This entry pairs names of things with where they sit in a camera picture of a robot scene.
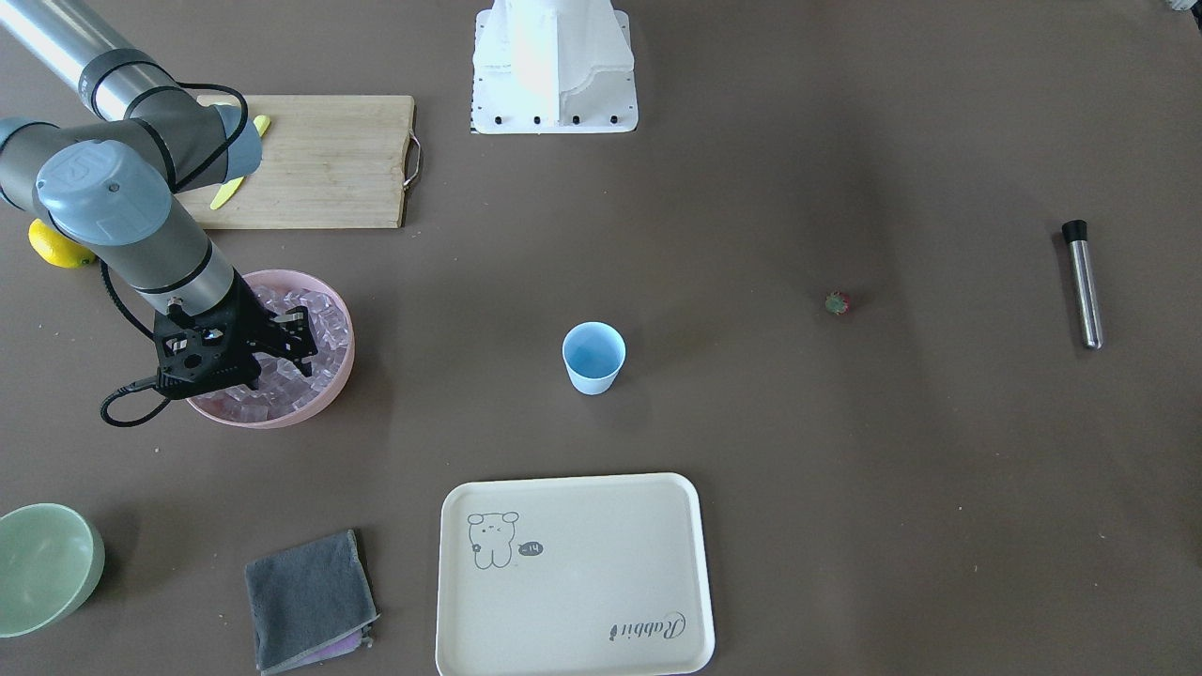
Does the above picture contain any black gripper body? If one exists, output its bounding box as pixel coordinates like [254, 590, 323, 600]
[153, 277, 282, 401]

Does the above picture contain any red strawberry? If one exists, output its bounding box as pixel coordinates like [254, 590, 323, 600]
[825, 290, 853, 315]

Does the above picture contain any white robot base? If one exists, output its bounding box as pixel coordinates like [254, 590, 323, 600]
[470, 1, 639, 134]

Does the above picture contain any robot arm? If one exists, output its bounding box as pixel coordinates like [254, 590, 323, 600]
[2, 1, 316, 401]

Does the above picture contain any pink bowl of ice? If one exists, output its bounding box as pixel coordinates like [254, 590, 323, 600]
[188, 269, 356, 429]

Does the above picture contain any light blue plastic cup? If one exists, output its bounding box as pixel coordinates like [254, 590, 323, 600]
[563, 321, 627, 395]

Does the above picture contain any wooden cutting board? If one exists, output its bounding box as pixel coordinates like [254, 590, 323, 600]
[177, 95, 419, 230]

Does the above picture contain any yellow lemon near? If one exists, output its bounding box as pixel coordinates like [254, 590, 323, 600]
[26, 219, 96, 269]

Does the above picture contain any yellow plastic knife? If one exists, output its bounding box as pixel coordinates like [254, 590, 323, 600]
[209, 115, 270, 210]

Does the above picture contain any green ceramic bowl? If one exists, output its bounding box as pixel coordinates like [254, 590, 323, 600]
[1, 503, 106, 638]

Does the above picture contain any grey folded cloth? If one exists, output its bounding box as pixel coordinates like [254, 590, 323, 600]
[244, 530, 379, 675]

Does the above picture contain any cream rabbit serving tray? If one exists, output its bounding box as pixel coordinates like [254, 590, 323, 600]
[435, 472, 716, 675]

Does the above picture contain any steel muddler black tip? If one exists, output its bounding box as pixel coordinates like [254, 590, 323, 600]
[1061, 220, 1103, 350]

